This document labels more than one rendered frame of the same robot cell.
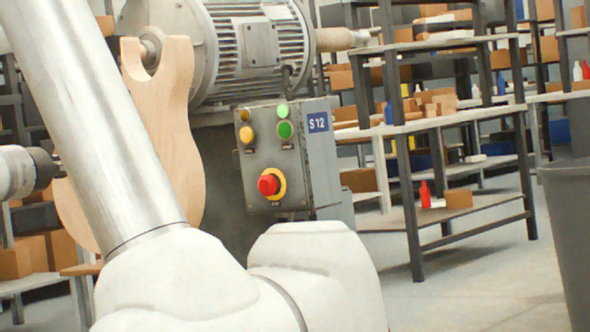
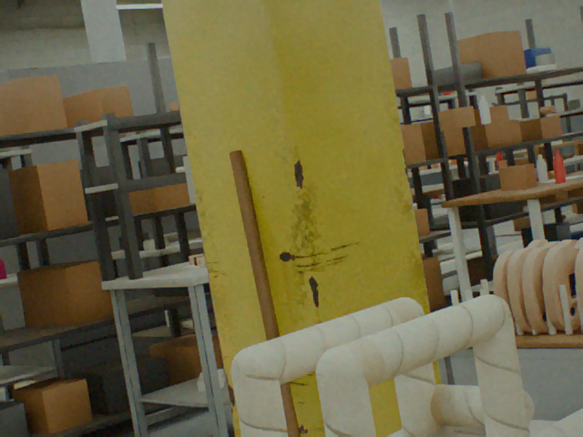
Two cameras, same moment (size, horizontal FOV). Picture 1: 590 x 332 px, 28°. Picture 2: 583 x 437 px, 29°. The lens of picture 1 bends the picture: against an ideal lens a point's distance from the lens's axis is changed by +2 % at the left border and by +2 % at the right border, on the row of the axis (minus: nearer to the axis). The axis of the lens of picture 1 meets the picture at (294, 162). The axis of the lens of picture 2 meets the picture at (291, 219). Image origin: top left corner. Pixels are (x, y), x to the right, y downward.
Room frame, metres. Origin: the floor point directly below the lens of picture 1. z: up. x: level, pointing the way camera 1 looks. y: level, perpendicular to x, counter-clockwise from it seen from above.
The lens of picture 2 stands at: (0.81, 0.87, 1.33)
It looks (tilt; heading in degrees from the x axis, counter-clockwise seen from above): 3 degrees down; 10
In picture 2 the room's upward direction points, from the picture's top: 9 degrees counter-clockwise
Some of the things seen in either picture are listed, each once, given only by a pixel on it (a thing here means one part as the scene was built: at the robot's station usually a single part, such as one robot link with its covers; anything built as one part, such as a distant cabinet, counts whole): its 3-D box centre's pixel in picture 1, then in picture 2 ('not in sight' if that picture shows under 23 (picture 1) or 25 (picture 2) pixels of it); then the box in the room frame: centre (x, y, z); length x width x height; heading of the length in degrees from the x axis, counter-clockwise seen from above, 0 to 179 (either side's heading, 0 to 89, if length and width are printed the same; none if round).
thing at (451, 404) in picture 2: not in sight; (468, 406); (1.67, 0.90, 1.12); 0.11 x 0.03 x 0.03; 55
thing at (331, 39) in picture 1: (320, 40); not in sight; (2.72, -0.10, 1.25); 0.18 x 0.06 x 0.06; 142
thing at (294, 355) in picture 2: not in sight; (334, 341); (1.62, 0.98, 1.20); 0.20 x 0.03 x 0.03; 144
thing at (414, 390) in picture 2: not in sight; (414, 374); (1.69, 0.94, 1.15); 0.03 x 0.03 x 0.09
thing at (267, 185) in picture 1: (270, 184); not in sight; (2.10, 0.05, 0.97); 0.04 x 0.04 x 0.04; 52
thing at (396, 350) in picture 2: not in sight; (420, 341); (1.57, 0.92, 1.20); 0.20 x 0.03 x 0.03; 144
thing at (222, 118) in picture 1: (247, 112); not in sight; (2.49, 0.09, 1.11); 0.36 x 0.24 x 0.04; 142
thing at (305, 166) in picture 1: (300, 168); not in sight; (2.22, -0.01, 0.99); 0.24 x 0.21 x 0.26; 142
